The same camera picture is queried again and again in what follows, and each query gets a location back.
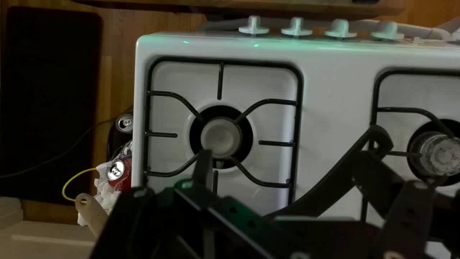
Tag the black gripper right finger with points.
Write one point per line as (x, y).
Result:
(407, 217)

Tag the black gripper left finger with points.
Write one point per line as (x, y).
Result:
(144, 225)

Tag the white gas stove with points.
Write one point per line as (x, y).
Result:
(335, 63)

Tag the white stove knob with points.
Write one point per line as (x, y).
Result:
(339, 30)
(253, 27)
(296, 28)
(386, 33)

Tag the red metal can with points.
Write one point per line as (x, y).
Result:
(126, 175)

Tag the beige wooden piece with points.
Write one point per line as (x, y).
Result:
(90, 211)

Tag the round gas burner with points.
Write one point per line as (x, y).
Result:
(438, 153)
(220, 138)

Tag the dark round can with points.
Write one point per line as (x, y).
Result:
(123, 125)

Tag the black burner grate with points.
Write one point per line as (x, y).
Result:
(220, 81)
(375, 92)

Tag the black floor mat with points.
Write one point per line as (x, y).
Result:
(47, 96)

